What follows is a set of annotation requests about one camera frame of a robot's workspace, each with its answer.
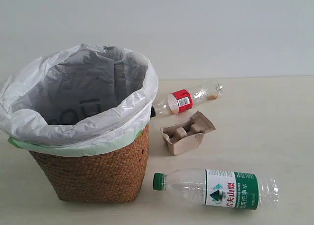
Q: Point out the brown pulp cardboard tray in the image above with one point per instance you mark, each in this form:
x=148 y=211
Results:
x=188 y=134

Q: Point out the clear bottle green label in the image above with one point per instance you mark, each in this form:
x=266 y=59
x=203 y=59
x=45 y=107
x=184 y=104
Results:
x=219 y=187

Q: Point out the green plastic bin liner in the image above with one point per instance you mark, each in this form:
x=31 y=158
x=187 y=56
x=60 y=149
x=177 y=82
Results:
x=79 y=151

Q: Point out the white plastic bin liner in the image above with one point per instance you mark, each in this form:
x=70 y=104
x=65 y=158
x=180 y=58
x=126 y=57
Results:
x=77 y=94

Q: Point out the woven brown wicker basket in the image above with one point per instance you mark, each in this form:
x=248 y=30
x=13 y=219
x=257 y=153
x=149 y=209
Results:
x=114 y=177

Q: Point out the clear bottle red label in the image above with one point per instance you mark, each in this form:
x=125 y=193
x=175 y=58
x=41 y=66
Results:
x=186 y=99

